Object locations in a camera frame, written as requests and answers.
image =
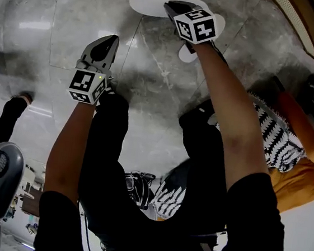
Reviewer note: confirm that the black white patterned blanket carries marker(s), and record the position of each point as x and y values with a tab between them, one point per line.
279	141

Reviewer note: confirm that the person's right black shoe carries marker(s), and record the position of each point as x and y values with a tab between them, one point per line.
207	108

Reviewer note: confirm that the person's left forearm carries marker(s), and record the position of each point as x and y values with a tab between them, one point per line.
70	140

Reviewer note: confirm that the white slipper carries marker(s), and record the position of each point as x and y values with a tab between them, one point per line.
148	1
187	55

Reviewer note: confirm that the person's right forearm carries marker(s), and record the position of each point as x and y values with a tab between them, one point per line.
226	107

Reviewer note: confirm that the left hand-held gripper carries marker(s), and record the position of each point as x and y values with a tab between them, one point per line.
80	82

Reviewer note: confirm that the large orange cushion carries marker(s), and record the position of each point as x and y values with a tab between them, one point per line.
299	189

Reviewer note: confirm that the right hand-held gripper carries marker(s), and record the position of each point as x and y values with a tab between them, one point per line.
204	30

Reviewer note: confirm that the person's black clothing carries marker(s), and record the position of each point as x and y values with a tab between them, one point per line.
139	232

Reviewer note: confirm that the orange sofa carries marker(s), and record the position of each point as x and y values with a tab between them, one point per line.
301	121

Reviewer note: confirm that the cluttered work desk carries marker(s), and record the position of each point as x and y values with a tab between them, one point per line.
31	200

